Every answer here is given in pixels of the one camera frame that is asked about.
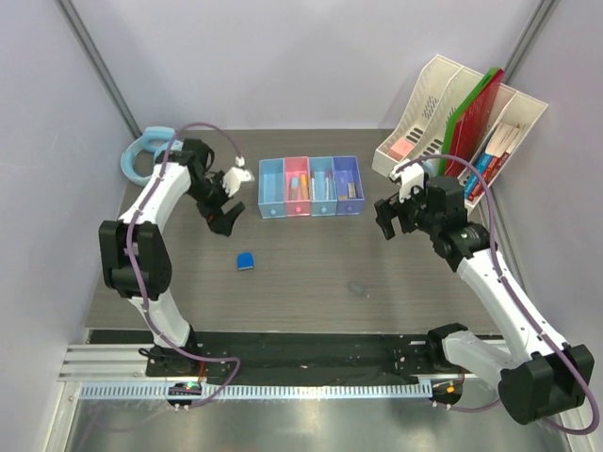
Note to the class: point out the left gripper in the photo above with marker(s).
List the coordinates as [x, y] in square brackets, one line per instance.
[218, 221]

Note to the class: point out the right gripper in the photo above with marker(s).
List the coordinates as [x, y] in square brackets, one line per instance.
[386, 210]

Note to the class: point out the blue pencil sharpener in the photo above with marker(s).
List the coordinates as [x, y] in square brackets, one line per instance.
[245, 261]

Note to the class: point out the blue capped white marker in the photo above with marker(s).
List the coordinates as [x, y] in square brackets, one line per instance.
[294, 188]

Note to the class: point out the magenta capped white pen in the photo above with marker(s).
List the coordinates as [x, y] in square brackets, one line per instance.
[327, 178]

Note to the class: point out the brown capped white pen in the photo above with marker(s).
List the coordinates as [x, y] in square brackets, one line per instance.
[314, 186]

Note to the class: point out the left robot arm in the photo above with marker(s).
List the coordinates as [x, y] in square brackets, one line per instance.
[135, 259]

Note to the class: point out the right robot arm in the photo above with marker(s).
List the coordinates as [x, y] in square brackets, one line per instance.
[540, 374]

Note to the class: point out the light blue item in rack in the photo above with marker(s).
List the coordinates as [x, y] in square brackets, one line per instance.
[430, 166]

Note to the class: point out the purple drawer box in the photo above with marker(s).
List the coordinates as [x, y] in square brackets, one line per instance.
[346, 170]

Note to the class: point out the pink notepad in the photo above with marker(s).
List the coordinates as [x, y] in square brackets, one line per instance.
[400, 149]

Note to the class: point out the light blue drawer box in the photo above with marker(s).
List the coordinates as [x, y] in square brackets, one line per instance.
[271, 188]

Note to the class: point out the teal blue drawer box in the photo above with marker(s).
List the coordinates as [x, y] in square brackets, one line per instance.
[322, 208]

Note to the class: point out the pink drawer box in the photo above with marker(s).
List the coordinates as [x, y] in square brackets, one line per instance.
[295, 166]

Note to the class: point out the green board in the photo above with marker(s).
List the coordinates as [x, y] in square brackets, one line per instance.
[465, 81]

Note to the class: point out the red perforated board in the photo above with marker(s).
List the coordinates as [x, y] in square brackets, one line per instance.
[467, 123]

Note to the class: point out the light blue headphones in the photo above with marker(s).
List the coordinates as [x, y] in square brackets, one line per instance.
[154, 140]

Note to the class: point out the books in rack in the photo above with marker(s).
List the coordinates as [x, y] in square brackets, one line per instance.
[492, 154]

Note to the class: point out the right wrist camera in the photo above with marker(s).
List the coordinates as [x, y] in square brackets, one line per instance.
[407, 175]

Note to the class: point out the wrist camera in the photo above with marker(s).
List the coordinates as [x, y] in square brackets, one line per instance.
[407, 175]
[236, 176]

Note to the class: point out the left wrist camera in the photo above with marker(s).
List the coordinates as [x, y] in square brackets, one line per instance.
[236, 176]

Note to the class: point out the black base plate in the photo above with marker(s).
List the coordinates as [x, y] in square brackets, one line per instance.
[266, 355]

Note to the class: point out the slotted cable duct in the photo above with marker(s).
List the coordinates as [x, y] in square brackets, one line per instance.
[171, 390]

